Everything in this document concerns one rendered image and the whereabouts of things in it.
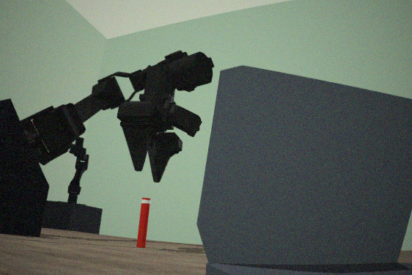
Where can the red peg with white band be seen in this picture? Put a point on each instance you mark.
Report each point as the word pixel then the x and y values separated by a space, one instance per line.
pixel 145 207

